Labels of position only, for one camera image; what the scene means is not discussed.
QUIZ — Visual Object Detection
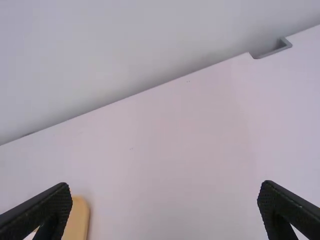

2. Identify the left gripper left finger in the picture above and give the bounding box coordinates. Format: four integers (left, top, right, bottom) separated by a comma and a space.
0, 181, 74, 240

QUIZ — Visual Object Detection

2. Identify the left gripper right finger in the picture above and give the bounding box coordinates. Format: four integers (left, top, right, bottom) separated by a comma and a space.
257, 179, 320, 240

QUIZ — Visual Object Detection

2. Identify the tan tray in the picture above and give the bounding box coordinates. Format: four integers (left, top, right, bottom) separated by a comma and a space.
61, 195, 91, 240

